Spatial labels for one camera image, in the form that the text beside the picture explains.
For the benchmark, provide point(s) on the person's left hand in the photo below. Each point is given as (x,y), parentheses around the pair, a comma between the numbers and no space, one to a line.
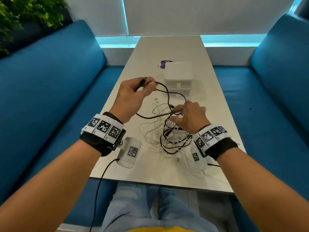
(130,99)

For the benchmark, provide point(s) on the person's right hand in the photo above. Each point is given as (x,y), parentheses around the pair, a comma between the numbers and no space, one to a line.
(193,118)

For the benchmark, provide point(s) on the white mini drawer box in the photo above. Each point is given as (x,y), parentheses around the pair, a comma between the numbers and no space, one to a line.
(178,70)

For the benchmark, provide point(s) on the person's right forearm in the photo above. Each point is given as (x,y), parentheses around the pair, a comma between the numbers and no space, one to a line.
(265,195)

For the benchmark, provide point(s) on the person's left forearm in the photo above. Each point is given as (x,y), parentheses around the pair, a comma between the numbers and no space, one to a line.
(48,190)

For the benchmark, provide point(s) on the dark planter box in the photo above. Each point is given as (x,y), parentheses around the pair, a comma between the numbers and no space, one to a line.
(36,31)

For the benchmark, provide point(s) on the black marker wristband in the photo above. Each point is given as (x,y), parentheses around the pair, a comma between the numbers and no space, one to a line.
(96,142)
(222,147)

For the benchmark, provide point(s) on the purple sticker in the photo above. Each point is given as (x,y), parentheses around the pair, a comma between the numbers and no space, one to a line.
(164,64)

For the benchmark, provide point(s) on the white charger on floor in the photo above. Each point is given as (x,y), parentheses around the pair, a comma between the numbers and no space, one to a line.
(213,165)

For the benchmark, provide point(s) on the blue sofa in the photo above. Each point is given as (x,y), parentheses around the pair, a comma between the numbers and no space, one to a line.
(277,99)
(48,94)

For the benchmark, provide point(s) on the white roller blind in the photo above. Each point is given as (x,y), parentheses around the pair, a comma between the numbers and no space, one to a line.
(205,14)
(96,14)

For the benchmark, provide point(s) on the blue jeans legs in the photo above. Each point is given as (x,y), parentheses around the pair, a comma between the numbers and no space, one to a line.
(130,207)

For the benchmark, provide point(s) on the yellow shirt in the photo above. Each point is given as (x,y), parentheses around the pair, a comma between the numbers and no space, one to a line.
(159,230)

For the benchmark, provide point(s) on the green plant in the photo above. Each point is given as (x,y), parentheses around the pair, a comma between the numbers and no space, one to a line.
(24,12)

